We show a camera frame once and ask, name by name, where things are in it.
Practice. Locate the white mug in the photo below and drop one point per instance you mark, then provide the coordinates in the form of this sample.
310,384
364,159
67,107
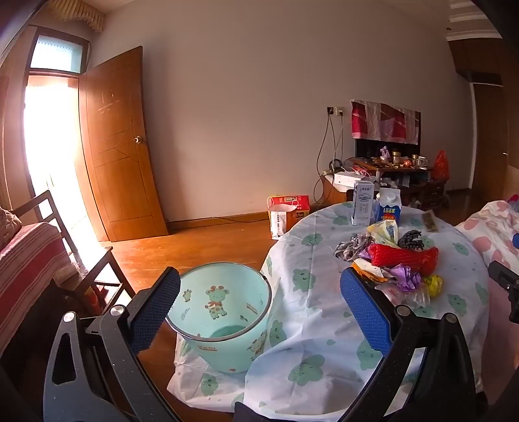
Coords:
421,162

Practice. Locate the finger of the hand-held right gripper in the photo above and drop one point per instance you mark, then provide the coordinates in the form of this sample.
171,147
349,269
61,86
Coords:
507,280

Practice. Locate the yellow foil ball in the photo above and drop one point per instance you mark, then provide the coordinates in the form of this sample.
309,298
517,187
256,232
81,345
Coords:
434,284

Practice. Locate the sofa with red striped cover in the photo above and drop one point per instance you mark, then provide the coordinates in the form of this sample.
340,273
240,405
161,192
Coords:
24,259

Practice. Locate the dark wooden cabinet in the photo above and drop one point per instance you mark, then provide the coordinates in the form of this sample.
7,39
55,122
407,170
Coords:
429,194

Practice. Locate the black foam net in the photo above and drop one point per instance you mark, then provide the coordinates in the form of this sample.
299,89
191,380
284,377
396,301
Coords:
411,239

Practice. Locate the small brown packet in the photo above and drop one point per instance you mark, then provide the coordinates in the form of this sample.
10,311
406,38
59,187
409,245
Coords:
429,222

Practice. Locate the grey patterned cloth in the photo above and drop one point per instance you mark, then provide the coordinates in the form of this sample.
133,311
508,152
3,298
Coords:
352,247

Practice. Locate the wooden chair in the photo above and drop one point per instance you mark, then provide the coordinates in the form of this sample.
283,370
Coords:
101,263

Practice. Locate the white flat box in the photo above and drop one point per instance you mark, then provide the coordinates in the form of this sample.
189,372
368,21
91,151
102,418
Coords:
352,179

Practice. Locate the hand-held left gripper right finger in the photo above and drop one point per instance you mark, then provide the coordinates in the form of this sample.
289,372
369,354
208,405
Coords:
365,312

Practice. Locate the wall socket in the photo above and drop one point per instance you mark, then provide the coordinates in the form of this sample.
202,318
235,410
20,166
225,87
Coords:
335,110

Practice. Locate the white paper bag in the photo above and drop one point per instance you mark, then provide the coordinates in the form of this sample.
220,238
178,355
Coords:
279,223

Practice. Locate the red gift box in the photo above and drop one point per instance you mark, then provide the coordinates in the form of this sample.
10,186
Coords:
292,201

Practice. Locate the yellow plastic bag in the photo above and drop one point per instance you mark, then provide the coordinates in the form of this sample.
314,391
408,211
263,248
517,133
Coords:
385,231

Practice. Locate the purple ornament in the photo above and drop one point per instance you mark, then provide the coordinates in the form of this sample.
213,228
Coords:
384,152

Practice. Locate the blue gable milk carton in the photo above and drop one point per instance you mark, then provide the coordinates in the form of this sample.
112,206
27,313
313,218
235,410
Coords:
388,211

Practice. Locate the transom window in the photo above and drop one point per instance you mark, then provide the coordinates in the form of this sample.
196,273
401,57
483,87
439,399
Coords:
56,52

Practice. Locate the wooden door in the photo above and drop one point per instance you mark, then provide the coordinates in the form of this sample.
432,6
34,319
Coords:
117,142

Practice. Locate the light green giraffe print bin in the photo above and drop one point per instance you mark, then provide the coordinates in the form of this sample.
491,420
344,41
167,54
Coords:
227,296

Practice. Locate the black television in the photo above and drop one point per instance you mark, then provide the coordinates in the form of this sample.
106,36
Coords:
365,148

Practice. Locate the purple wrapper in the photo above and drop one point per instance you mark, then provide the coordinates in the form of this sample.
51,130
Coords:
405,276

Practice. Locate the round table with cloud cloth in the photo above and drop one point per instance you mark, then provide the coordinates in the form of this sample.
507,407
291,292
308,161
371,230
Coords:
316,259

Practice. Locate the tall white milk carton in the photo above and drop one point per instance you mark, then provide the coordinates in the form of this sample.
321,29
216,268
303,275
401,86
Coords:
362,203

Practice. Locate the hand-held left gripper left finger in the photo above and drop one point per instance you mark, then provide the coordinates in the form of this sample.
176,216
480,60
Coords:
156,312

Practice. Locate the red patterned cloth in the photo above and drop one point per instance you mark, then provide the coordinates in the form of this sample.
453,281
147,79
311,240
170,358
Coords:
377,119

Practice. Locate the pink floral blanket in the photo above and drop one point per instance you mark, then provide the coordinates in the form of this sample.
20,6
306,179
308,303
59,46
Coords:
490,231

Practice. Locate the red plastic bag on cabinet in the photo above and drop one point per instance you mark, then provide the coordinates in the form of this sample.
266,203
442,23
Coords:
440,166

